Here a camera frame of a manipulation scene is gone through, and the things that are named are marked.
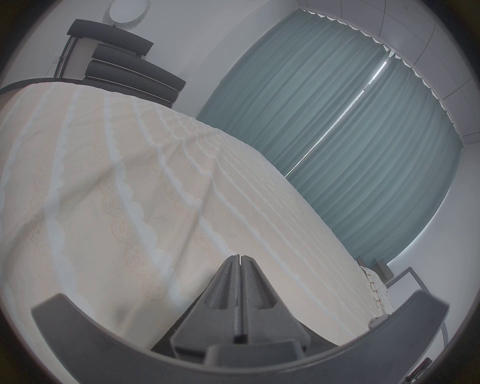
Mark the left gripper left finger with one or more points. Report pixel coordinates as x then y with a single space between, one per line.
215 307

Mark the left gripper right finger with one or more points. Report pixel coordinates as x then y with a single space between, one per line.
264 307

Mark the bed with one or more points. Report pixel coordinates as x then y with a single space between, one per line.
131 180

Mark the white printed pillow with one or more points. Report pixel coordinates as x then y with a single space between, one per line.
377 290

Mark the grey bedside table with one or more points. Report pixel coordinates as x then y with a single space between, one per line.
381 267

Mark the blue-green curtain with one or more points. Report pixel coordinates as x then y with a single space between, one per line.
292 86
386 168

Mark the round wall mirror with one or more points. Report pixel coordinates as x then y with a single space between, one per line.
125 10

